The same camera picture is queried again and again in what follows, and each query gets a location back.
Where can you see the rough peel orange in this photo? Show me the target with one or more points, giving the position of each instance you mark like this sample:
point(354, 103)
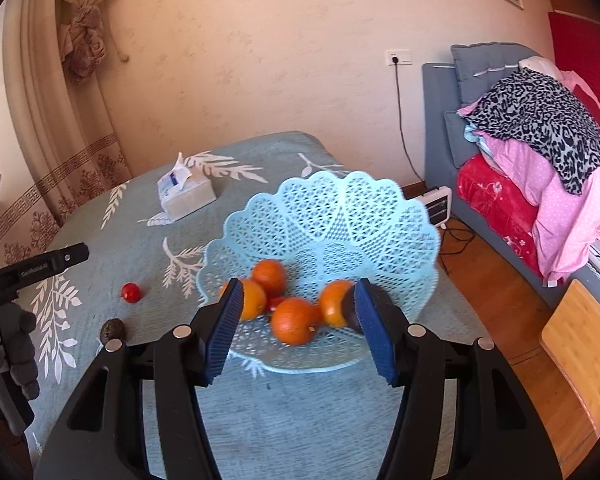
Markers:
point(269, 275)

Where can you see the grey sofa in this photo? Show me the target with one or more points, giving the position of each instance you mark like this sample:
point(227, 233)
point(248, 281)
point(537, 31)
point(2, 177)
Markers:
point(437, 125)

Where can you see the light blue plastic basket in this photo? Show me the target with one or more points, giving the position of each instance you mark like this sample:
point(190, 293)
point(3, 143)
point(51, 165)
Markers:
point(340, 230)

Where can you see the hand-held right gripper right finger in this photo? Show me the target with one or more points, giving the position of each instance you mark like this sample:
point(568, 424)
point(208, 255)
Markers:
point(375, 330)

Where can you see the dark brown avocado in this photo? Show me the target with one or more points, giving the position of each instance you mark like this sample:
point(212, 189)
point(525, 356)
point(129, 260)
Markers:
point(349, 310)

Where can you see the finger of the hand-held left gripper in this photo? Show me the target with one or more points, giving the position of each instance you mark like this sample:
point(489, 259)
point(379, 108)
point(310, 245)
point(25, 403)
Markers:
point(54, 259)

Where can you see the knotted sheer curtain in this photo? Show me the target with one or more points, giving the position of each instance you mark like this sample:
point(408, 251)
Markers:
point(84, 40)

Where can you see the pile of clothes on sofa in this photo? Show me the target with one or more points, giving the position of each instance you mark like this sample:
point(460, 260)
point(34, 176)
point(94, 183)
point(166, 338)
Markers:
point(565, 210)

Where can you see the wooden chair seat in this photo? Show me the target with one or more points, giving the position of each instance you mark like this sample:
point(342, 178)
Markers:
point(580, 330)

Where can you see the person's left hand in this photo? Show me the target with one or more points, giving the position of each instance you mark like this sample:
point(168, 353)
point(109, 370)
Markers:
point(19, 355)

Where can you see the smooth yellow-orange orange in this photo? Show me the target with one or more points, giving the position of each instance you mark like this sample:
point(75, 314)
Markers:
point(254, 304)

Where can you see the white electric heater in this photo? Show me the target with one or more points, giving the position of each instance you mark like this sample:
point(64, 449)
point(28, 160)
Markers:
point(437, 207)

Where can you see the dark wrinkled passion fruit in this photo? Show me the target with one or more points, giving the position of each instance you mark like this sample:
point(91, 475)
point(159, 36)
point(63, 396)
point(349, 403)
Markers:
point(112, 331)

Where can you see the red floral blanket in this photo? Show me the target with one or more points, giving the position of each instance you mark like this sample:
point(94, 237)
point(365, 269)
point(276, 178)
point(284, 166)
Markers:
point(495, 195)

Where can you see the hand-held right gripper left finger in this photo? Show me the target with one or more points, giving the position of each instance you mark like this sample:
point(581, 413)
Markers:
point(224, 330)

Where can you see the beige patterned curtain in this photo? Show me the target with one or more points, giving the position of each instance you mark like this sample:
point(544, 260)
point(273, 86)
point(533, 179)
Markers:
point(54, 150)

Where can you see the leopard print cloth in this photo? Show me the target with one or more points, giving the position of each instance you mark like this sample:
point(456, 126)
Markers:
point(540, 120)

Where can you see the grey cushion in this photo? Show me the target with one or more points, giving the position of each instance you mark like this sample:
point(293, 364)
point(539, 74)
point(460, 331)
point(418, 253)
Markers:
point(485, 75)

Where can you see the white cloth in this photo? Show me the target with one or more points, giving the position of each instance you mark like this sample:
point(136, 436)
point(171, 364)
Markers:
point(537, 66)

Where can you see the red hanging fabric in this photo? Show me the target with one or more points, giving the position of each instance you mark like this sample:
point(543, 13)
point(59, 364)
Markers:
point(590, 50)

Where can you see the small orange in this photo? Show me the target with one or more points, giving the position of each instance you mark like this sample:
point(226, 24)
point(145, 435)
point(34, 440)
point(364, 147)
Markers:
point(335, 305)

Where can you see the white wall socket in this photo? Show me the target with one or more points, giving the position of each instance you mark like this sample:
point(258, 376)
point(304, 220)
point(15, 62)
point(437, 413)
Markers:
point(398, 57)

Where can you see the red tomato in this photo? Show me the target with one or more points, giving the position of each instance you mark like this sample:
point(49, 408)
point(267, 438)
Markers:
point(131, 292)
point(276, 303)

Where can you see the large orange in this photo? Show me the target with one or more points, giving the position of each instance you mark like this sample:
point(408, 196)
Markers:
point(295, 321)

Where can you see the blue white tissue pack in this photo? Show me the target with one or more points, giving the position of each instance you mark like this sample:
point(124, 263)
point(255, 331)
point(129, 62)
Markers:
point(187, 200)

